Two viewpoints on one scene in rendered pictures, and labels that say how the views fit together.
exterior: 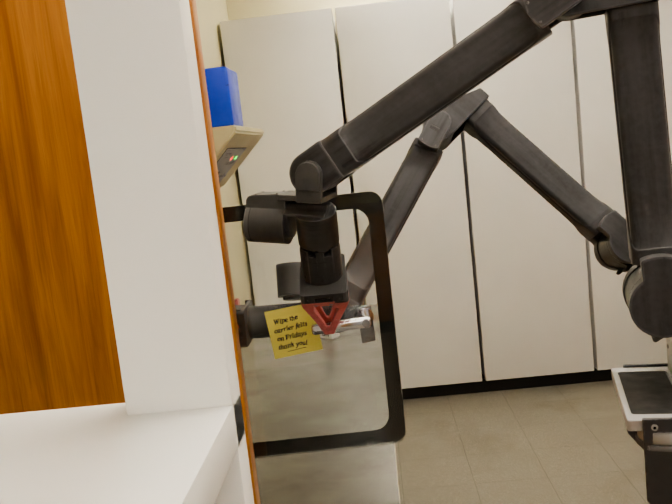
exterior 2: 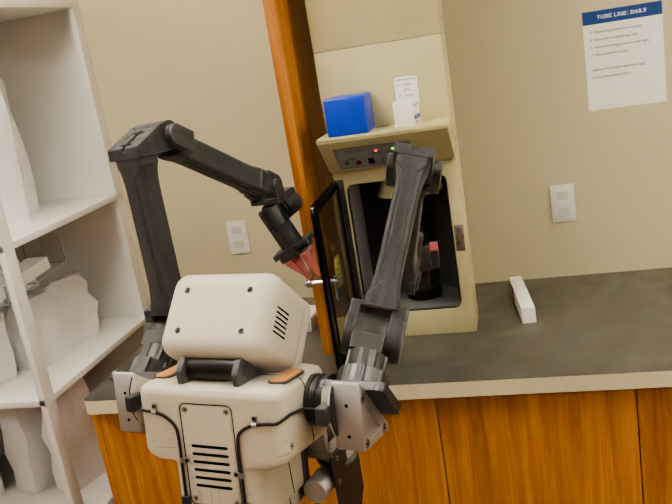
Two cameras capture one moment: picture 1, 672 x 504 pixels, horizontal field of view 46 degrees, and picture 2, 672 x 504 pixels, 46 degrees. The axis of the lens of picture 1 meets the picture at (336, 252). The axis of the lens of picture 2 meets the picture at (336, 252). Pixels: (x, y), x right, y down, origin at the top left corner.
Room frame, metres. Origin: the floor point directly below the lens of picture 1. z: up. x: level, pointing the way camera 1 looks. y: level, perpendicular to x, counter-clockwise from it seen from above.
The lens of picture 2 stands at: (1.58, -1.77, 1.74)
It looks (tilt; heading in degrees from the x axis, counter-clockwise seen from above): 15 degrees down; 102
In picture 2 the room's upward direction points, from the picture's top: 9 degrees counter-clockwise
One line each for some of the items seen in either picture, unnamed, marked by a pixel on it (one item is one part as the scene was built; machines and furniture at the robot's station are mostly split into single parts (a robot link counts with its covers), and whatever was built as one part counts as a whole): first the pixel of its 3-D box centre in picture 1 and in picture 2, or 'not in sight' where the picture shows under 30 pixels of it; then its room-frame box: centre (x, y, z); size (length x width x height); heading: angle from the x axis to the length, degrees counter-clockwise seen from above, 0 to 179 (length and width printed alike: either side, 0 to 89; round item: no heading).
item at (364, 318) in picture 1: (343, 322); (319, 278); (1.16, 0.00, 1.20); 0.10 x 0.05 x 0.03; 89
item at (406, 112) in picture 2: not in sight; (406, 112); (1.40, 0.17, 1.54); 0.05 x 0.05 x 0.06; 77
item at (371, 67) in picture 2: not in sight; (403, 186); (1.35, 0.36, 1.33); 0.32 x 0.25 x 0.77; 177
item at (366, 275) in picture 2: not in sight; (410, 233); (1.35, 0.36, 1.19); 0.26 x 0.24 x 0.35; 177
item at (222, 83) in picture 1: (204, 101); (349, 114); (1.26, 0.18, 1.56); 0.10 x 0.10 x 0.09; 87
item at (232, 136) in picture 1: (221, 160); (386, 148); (1.34, 0.18, 1.46); 0.32 x 0.11 x 0.10; 177
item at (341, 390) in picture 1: (296, 328); (337, 271); (1.19, 0.07, 1.19); 0.30 x 0.01 x 0.40; 89
